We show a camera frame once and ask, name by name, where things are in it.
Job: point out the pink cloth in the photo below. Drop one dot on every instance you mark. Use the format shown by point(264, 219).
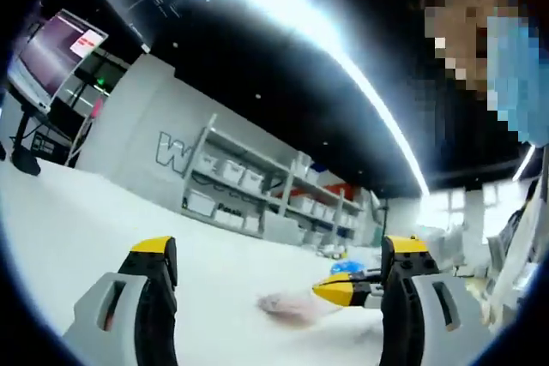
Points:
point(97, 109)

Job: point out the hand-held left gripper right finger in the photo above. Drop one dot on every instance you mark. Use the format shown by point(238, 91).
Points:
point(422, 301)

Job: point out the black equipment case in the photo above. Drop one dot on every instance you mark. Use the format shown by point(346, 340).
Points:
point(49, 141)

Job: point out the person's head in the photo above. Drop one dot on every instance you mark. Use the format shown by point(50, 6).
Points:
point(454, 102)

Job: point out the clear resealable bag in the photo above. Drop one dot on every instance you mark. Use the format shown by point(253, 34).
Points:
point(291, 308)

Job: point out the grey metal shelf unit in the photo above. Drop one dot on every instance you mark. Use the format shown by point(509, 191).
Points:
point(287, 186)

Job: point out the short ceiling light strip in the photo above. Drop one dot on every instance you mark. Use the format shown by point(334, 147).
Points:
point(523, 164)

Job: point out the open silver laptop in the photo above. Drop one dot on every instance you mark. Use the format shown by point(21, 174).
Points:
point(47, 61)

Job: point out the blue pink tissue packet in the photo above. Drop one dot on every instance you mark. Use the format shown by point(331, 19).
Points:
point(349, 266)

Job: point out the black laptop stand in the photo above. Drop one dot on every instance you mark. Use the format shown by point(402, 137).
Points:
point(26, 160)

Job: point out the long ceiling light strip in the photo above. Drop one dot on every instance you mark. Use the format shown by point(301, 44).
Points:
point(321, 27)

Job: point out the grey wall lettering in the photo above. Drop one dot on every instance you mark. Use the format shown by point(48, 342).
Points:
point(169, 154)

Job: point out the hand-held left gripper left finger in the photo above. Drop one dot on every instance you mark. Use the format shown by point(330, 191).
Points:
point(128, 297)

